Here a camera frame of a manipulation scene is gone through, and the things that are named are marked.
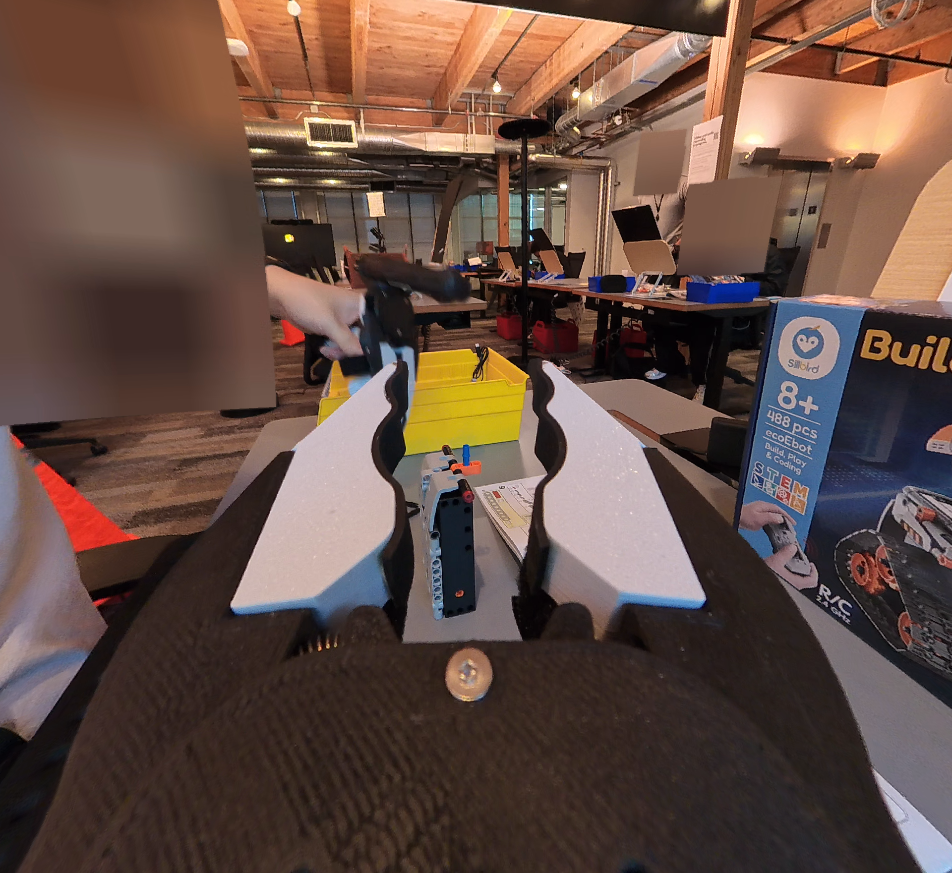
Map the brown wooden strip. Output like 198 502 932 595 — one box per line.
608 408 663 443

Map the person's left hand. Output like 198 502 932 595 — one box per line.
297 286 369 361

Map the ceiling vent grille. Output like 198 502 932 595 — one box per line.
303 116 358 147

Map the white paper notice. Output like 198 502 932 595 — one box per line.
688 116 724 184

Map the black grey brick assembly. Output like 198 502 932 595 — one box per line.
420 444 483 621

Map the blue toy robot kit box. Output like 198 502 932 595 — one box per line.
735 296 952 710

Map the grey elevator door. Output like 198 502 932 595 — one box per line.
773 170 828 294

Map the black device box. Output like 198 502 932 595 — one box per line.
707 418 751 483

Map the white sheet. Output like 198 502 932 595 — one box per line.
874 772 952 873

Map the silver air duct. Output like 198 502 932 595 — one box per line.
554 33 711 138

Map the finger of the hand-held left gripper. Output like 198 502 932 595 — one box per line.
372 339 419 387

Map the black pole stand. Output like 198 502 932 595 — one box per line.
497 118 553 368

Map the white instruction booklet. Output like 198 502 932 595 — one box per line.
475 475 544 565

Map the black mesh office chair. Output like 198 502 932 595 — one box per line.
74 532 194 602

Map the black tilted screen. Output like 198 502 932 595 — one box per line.
611 205 663 243

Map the wooden column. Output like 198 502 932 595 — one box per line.
703 0 767 182

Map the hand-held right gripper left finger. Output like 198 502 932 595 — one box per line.
231 360 415 625

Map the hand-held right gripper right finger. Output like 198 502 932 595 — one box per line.
513 360 708 638

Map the person's torso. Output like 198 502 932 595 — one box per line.
0 427 109 740

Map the grey desk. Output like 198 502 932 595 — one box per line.
245 378 952 873

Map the long wooden table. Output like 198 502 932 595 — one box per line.
479 277 771 406

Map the orange cloth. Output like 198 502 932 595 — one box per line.
11 434 138 554

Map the beige stand board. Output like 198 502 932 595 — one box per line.
623 239 678 276

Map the yellow plastic bin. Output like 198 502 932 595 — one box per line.
318 347 531 458

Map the black monitor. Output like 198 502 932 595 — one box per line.
262 221 337 268

